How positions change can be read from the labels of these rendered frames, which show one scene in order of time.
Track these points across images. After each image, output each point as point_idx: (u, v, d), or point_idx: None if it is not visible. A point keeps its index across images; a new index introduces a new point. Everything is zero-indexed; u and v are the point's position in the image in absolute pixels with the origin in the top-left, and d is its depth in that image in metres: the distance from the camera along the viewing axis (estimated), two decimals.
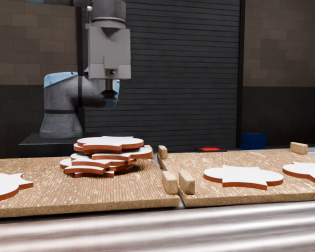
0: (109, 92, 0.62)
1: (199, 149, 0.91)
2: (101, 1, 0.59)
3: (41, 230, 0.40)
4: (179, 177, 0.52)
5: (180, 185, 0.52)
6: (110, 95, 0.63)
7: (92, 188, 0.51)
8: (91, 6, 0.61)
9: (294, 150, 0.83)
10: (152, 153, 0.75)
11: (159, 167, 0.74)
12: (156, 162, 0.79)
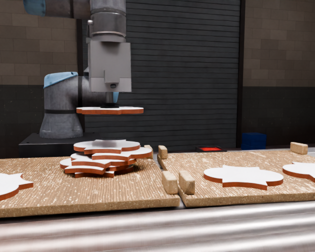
0: (109, 100, 0.63)
1: (199, 149, 0.91)
2: (101, 16, 0.59)
3: (41, 230, 0.40)
4: (179, 177, 0.52)
5: (180, 185, 0.52)
6: (110, 103, 0.63)
7: (92, 188, 0.51)
8: (91, 20, 0.61)
9: (294, 150, 0.83)
10: (152, 153, 0.75)
11: (159, 167, 0.74)
12: (156, 162, 0.79)
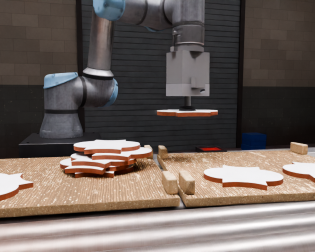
0: None
1: (199, 149, 0.91)
2: (191, 28, 0.66)
3: (41, 230, 0.40)
4: (179, 177, 0.52)
5: (180, 185, 0.52)
6: (190, 106, 0.70)
7: (92, 188, 0.51)
8: (177, 31, 0.67)
9: (294, 150, 0.83)
10: (152, 153, 0.75)
11: (159, 167, 0.74)
12: (156, 162, 0.79)
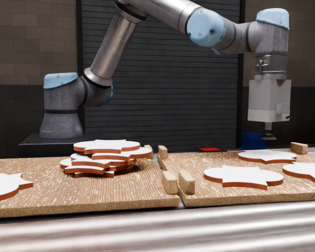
0: (273, 133, 0.73)
1: (199, 149, 0.91)
2: (278, 58, 0.69)
3: (41, 230, 0.40)
4: (179, 177, 0.52)
5: (180, 185, 0.52)
6: (272, 135, 0.74)
7: (92, 188, 0.51)
8: (263, 60, 0.71)
9: (294, 150, 0.83)
10: (152, 153, 0.75)
11: (159, 167, 0.74)
12: (156, 162, 0.79)
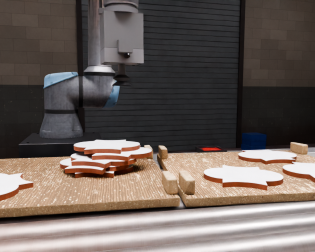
0: (122, 77, 0.63)
1: (199, 149, 0.91)
2: None
3: (41, 230, 0.40)
4: (179, 177, 0.52)
5: (180, 185, 0.52)
6: (122, 80, 0.63)
7: (92, 188, 0.51)
8: None
9: (294, 150, 0.83)
10: (152, 153, 0.75)
11: (159, 167, 0.74)
12: (156, 162, 0.79)
